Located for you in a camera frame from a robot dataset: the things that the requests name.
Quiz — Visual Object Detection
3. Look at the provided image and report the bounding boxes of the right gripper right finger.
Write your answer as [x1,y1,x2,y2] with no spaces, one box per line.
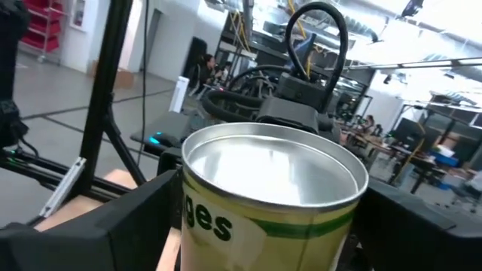
[338,177,482,271]

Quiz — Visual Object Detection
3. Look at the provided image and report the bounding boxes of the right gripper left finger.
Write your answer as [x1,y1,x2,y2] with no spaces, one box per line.
[0,169,185,271]

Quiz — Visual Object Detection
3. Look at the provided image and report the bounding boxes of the white cup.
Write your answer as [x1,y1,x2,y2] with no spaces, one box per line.
[180,122,370,271]

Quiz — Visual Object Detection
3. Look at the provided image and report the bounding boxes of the blue storage bin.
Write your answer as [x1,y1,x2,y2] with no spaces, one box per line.
[429,149,461,169]

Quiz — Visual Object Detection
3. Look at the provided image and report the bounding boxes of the black background monitor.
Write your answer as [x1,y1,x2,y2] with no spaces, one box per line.
[391,117,427,147]

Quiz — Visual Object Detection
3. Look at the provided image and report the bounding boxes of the person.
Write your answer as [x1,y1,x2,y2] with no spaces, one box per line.
[216,59,233,87]
[194,53,218,90]
[360,114,384,137]

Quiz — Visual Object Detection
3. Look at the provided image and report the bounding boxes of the black computer mouse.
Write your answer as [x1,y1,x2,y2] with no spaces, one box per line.
[145,131,182,150]

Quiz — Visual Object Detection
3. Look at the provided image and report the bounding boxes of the brown cardboard box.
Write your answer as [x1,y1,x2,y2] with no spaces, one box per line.
[88,59,136,90]

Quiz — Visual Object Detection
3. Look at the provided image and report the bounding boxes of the white upright box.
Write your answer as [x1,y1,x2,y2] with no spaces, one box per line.
[168,75,191,114]

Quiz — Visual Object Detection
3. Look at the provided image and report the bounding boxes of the red storage bin rack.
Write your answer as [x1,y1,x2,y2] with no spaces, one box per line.
[20,0,67,63]

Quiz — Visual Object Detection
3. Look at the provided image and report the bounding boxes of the silver metal bracket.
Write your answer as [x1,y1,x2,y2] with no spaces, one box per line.
[38,157,87,219]

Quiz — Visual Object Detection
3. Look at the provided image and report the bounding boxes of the black aluminium table frame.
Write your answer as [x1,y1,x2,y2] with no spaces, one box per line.
[0,0,185,206]

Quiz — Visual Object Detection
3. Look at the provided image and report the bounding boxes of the thin black cable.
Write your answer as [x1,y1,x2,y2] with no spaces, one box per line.
[136,0,151,167]

